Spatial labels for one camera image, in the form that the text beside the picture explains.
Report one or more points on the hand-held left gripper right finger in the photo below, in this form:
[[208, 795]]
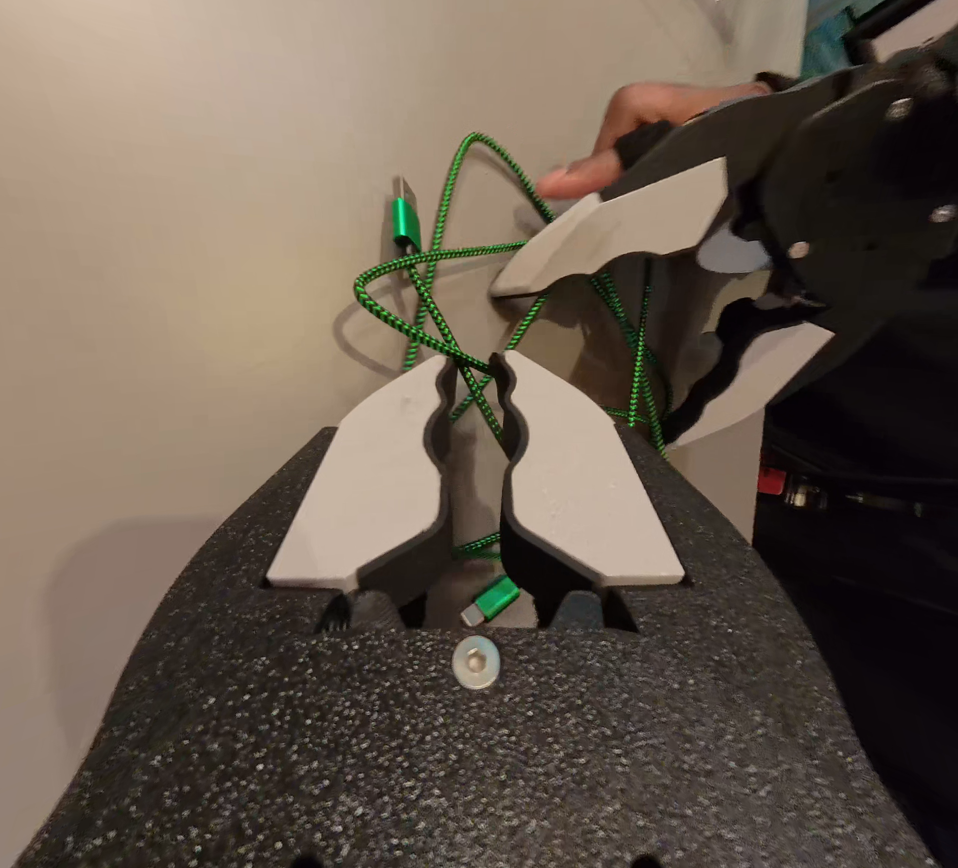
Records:
[[584, 501]]

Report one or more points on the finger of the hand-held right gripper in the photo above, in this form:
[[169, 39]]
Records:
[[629, 224], [771, 366]]

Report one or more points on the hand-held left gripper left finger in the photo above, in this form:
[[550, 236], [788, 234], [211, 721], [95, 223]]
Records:
[[367, 493]]

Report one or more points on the person's right hand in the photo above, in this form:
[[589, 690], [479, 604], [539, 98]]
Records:
[[636, 106]]

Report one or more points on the person's dark clothing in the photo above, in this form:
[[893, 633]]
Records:
[[883, 621]]

